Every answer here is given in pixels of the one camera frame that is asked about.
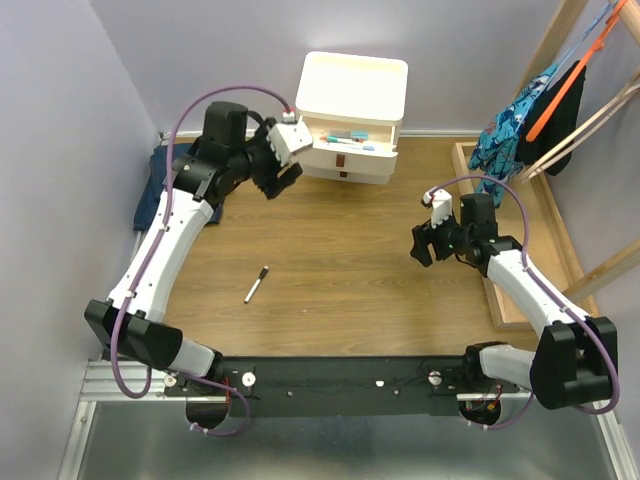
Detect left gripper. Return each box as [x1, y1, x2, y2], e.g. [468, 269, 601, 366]
[230, 117, 304, 199]

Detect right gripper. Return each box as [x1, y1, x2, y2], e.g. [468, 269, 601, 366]
[410, 204, 473, 267]

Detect red gel pen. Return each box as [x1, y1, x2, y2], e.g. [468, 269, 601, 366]
[325, 137, 366, 147]

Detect drawer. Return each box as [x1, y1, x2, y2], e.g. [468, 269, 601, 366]
[300, 116, 398, 176]
[303, 166, 390, 185]

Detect light blue highlighter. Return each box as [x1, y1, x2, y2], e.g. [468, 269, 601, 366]
[331, 131, 369, 142]

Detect blue capped white marker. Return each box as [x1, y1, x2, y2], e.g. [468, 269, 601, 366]
[345, 144, 376, 152]

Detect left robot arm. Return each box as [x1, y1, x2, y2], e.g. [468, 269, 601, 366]
[84, 101, 313, 395]

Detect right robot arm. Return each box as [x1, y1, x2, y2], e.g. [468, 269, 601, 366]
[410, 189, 620, 413]

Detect white drawer unit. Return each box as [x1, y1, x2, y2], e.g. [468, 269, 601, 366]
[294, 50, 409, 186]

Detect wooden tray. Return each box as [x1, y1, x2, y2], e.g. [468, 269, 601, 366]
[451, 140, 601, 331]

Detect blue patterned garment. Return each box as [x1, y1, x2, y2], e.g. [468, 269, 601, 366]
[467, 64, 558, 208]

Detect black capped white marker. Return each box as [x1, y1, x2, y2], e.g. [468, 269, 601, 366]
[244, 266, 269, 304]

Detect folded blue jeans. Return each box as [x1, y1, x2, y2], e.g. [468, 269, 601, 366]
[133, 143, 223, 232]

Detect black garment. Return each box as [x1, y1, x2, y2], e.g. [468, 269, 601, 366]
[516, 61, 587, 173]

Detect orange hanger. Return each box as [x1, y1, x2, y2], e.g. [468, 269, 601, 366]
[525, 0, 627, 142]

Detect wooden clothes rack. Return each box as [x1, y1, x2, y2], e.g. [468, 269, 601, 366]
[514, 0, 640, 301]

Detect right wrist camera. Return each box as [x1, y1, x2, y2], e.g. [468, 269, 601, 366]
[422, 188, 453, 228]

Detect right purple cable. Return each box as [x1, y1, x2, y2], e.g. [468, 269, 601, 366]
[422, 174, 622, 432]

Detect purple cable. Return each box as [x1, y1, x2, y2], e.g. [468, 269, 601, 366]
[422, 174, 622, 432]
[110, 85, 296, 437]

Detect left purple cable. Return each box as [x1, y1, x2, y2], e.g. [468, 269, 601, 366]
[110, 85, 296, 437]

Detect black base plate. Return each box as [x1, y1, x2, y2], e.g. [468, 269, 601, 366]
[164, 355, 531, 419]

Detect aluminium rail frame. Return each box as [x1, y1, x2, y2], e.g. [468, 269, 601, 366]
[81, 142, 639, 479]

